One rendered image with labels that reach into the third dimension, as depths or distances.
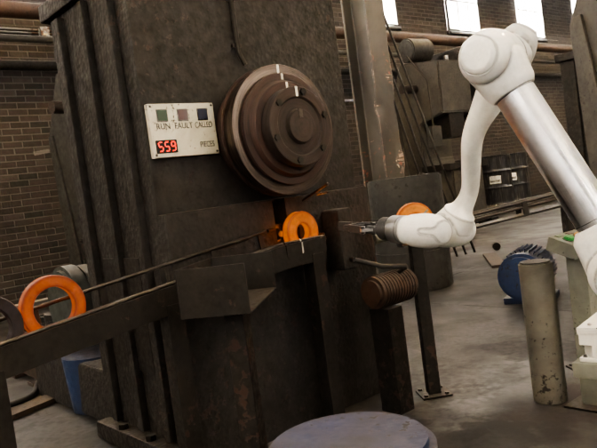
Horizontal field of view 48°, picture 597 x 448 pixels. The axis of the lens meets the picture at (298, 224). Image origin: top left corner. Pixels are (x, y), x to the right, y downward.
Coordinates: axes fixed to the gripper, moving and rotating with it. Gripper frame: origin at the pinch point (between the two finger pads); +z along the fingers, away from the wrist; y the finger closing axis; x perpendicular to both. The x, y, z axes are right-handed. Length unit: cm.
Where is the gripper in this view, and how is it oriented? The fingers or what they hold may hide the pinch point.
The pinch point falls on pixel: (346, 226)
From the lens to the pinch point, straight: 229.2
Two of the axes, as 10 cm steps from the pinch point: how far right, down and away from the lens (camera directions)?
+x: -0.7, -9.9, -1.2
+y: 7.5, -1.3, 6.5
